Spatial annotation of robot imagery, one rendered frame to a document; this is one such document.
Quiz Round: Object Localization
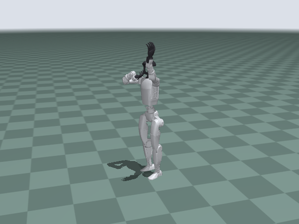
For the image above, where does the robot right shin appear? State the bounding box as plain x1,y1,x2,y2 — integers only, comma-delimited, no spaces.
142,143,152,167

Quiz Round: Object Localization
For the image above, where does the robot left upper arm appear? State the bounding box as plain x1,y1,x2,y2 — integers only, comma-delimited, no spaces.
149,75,160,87

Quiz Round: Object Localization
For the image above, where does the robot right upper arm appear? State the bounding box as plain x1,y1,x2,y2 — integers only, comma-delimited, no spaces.
122,77,143,84

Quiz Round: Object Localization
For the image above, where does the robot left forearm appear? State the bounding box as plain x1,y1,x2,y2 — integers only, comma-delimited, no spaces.
146,59,157,78

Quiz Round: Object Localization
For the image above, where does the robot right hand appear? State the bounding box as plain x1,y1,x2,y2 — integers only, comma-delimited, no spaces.
135,70,145,80

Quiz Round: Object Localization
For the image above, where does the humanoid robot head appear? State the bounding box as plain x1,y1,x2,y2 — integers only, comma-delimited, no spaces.
142,61,156,78

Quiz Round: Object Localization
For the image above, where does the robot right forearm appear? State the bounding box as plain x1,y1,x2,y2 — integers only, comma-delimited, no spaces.
124,71,137,81

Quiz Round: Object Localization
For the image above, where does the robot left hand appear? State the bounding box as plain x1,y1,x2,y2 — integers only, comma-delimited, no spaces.
146,42,155,63

